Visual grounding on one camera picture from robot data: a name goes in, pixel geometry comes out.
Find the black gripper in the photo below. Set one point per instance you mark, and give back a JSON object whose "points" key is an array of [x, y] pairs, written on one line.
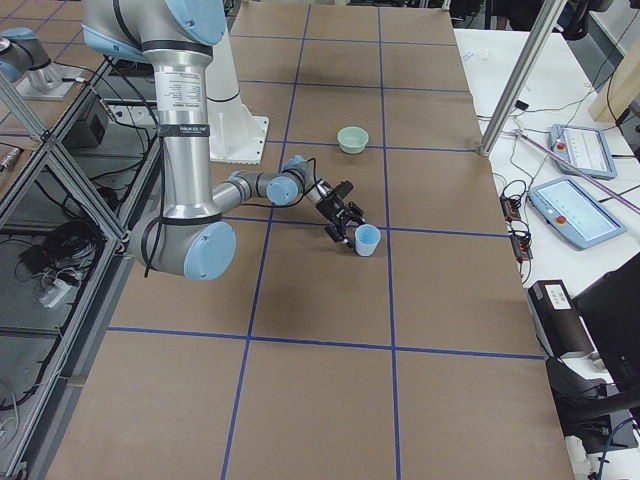
{"points": [[331, 209]]}

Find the teach pendant tablet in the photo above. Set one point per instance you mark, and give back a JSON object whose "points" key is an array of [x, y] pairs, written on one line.
{"points": [[576, 215], [583, 148]]}

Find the light blue plastic cup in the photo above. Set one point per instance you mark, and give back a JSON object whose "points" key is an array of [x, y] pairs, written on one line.
{"points": [[367, 238]]}

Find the upper teach pendant tablet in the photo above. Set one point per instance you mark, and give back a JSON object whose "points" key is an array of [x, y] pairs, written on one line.
{"points": [[583, 148]]}

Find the aluminium frame post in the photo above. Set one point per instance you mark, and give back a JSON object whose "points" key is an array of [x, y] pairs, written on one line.
{"points": [[535, 42]]}

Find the small black square pad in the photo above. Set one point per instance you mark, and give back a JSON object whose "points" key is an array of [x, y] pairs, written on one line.
{"points": [[521, 105]]}

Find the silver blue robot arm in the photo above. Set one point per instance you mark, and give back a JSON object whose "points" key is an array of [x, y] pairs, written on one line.
{"points": [[25, 61], [186, 43]]}

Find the green bowl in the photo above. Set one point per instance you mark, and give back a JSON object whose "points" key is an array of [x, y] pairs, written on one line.
{"points": [[352, 139]]}

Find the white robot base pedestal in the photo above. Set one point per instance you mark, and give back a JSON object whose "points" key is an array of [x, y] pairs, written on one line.
{"points": [[237, 136]]}

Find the lower teach pendant tablet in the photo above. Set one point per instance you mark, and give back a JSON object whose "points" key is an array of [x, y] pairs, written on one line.
{"points": [[576, 215]]}

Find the orange black circuit board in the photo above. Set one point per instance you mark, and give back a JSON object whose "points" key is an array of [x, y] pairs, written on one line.
{"points": [[510, 206]]}

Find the black monitor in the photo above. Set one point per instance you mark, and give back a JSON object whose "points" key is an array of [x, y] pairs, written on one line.
{"points": [[610, 310]]}

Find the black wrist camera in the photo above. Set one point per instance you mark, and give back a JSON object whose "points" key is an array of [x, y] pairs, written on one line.
{"points": [[340, 191]]}

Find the black box with label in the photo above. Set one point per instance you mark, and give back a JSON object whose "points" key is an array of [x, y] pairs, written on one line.
{"points": [[557, 321]]}

